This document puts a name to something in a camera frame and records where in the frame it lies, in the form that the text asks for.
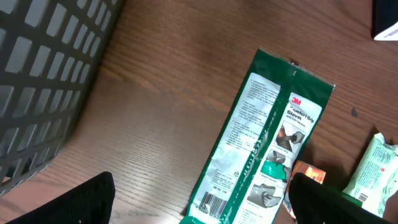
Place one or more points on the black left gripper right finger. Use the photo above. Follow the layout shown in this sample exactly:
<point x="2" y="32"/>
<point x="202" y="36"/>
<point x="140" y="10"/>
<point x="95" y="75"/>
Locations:
<point x="314" y="203"/>

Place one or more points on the small orange white carton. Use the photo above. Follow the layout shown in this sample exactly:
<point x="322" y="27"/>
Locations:
<point x="310" y="171"/>

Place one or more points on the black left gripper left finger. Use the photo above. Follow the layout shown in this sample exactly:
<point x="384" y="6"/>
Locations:
<point x="89" y="202"/>

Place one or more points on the white barcode scanner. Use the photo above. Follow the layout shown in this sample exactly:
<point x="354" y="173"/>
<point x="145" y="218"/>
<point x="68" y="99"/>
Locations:
<point x="384" y="23"/>

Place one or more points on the green white packet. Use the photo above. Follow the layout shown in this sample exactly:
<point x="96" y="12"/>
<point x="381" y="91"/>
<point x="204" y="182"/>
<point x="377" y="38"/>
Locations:
<point x="272" y="117"/>

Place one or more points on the grey plastic mesh basket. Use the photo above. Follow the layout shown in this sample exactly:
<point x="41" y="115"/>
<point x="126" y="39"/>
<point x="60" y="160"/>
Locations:
<point x="50" y="50"/>

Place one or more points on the light teal wipes pack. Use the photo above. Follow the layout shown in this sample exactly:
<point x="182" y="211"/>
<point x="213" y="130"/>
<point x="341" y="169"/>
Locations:
<point x="375" y="178"/>

